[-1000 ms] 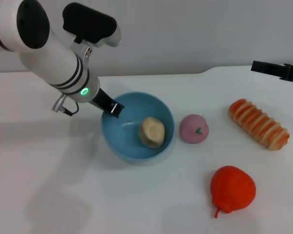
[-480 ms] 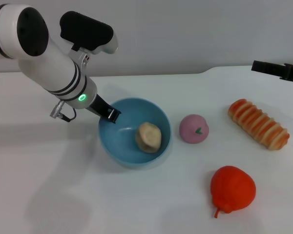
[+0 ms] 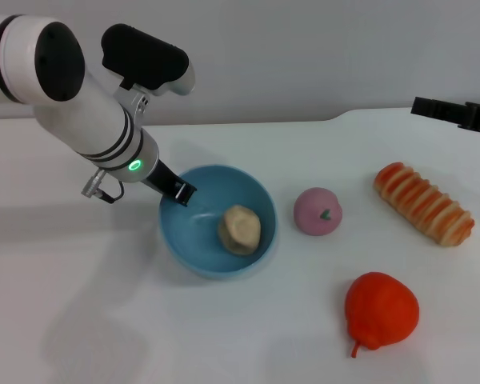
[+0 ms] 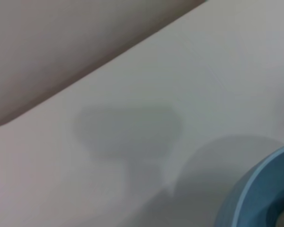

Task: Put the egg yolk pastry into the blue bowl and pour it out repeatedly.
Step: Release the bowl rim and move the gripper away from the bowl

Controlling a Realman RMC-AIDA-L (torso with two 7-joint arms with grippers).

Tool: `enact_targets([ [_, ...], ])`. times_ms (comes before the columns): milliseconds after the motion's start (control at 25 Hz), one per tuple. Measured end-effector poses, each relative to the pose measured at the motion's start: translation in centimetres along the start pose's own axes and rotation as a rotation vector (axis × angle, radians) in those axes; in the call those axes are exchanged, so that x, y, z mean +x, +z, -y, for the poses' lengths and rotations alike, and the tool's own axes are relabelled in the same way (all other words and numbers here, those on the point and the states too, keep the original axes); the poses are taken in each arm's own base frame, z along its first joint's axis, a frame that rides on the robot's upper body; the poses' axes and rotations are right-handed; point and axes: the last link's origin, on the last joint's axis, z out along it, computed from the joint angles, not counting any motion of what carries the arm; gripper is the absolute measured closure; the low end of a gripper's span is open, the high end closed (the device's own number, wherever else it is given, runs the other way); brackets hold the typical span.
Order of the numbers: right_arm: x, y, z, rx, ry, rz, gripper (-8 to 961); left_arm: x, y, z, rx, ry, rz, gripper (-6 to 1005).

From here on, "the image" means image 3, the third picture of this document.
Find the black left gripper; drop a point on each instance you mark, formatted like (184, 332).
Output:
(164, 180)

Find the beige egg yolk pastry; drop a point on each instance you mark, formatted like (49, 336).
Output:
(240, 230)

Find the blue plastic bowl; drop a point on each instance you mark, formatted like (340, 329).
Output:
(208, 256)

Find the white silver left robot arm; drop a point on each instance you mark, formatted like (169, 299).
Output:
(64, 104)

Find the orange striped long bread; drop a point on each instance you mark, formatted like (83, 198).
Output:
(424, 204)

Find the pink peach bun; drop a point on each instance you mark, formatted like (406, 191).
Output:
(314, 216)

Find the red bell pepper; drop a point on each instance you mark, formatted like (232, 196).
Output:
(380, 310)

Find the left wrist camera housing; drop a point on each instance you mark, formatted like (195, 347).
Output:
(144, 60)

